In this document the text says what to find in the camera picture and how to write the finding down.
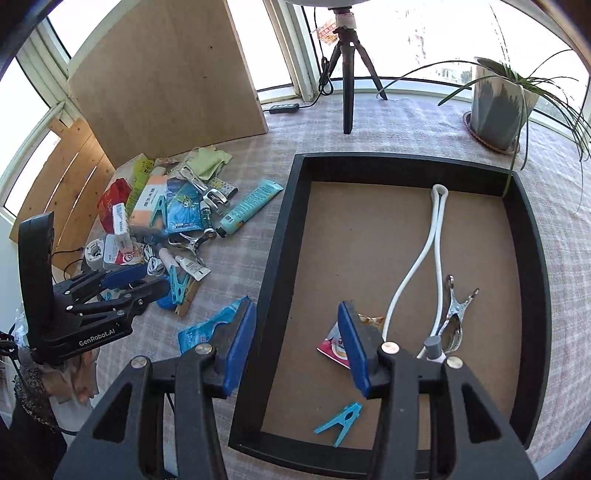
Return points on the potted spider plant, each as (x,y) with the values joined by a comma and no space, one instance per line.
(496,110)

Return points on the orange white snack packet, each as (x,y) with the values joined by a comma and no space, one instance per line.
(131,254)

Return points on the plaid cloth desktop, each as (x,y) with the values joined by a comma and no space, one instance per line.
(392,129)

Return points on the white looped tube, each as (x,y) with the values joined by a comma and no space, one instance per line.
(438,187)

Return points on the blue zip packet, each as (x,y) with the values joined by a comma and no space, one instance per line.
(184,207)

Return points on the red white snack packet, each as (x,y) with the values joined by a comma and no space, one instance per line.
(334,348)

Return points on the white handheld fan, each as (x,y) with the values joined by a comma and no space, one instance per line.
(96,251)

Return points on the large silver metal clip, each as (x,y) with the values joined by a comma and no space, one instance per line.
(205,189)

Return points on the teal tube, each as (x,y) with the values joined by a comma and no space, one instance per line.
(251,205)

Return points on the plywood board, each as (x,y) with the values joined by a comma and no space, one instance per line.
(161,78)

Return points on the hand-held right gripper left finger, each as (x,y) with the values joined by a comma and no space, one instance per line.
(240,344)

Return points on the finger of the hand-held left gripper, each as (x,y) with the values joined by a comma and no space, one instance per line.
(124,275)
(147,290)

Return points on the white barcode box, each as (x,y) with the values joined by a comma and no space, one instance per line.
(121,224)

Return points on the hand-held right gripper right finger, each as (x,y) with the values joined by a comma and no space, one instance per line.
(353,350)

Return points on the orange tissue pack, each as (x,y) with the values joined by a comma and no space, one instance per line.
(147,198)

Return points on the slatted wooden panel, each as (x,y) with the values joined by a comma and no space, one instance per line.
(74,184)

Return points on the white dotted case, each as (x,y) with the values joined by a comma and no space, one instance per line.
(225,185)

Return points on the black tripod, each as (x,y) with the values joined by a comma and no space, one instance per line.
(348,83)

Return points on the pale green cloth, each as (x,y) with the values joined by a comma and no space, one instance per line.
(207,159)

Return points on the small silver metal clip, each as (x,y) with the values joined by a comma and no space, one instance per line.
(191,242)

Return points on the wooden clothespin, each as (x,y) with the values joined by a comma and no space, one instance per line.
(189,300)

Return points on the blue tissue pack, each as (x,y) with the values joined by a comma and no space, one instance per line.
(203,330)

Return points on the person's left forearm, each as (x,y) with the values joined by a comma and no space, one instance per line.
(32,397)

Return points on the grey capped small bottle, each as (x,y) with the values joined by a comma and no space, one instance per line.
(433,346)

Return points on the red bag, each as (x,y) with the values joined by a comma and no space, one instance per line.
(113,196)

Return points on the pink woven coaster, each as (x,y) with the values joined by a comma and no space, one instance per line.
(467,122)

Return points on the black tray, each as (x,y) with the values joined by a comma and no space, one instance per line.
(272,286)

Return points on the blue plastic clothespin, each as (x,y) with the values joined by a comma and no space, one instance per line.
(178,286)
(339,422)
(157,212)

